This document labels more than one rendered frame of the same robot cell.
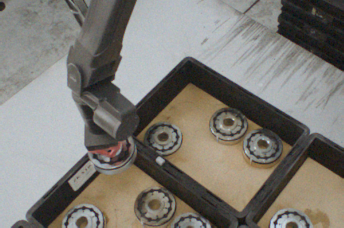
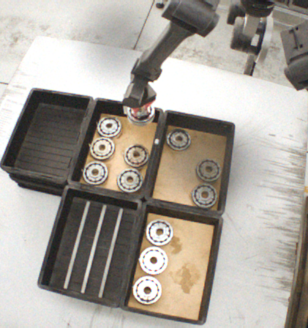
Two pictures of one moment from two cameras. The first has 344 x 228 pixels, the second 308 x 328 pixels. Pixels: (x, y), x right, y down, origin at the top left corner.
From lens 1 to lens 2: 0.53 m
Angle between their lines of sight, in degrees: 25
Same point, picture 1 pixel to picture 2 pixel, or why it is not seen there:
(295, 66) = (287, 198)
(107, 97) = (136, 84)
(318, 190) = (194, 240)
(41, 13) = not seen: hidden behind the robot
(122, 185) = (141, 134)
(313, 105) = (264, 220)
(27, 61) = (226, 57)
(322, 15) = not seen: outside the picture
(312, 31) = not seen: outside the picture
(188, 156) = (177, 159)
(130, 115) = (134, 99)
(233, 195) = (166, 194)
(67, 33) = (258, 66)
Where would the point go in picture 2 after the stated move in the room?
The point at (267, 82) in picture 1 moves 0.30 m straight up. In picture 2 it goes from (265, 186) to (289, 158)
